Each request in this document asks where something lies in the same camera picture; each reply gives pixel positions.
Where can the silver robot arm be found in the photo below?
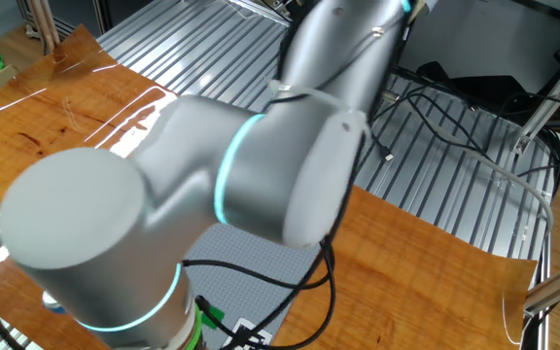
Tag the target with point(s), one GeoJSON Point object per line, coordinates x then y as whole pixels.
{"type": "Point", "coordinates": [90, 219]}

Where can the wood pattern table mat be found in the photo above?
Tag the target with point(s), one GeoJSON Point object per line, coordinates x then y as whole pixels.
{"type": "Point", "coordinates": [406, 272]}

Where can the black white fiducial marker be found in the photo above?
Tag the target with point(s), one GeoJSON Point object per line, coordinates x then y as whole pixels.
{"type": "Point", "coordinates": [248, 335]}

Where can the aluminium extrusion bar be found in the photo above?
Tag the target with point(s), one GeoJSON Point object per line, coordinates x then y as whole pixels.
{"type": "Point", "coordinates": [557, 287]}
{"type": "Point", "coordinates": [547, 104]}

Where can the grey Lego baseplate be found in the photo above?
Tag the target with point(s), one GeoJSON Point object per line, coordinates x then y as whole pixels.
{"type": "Point", "coordinates": [255, 255]}

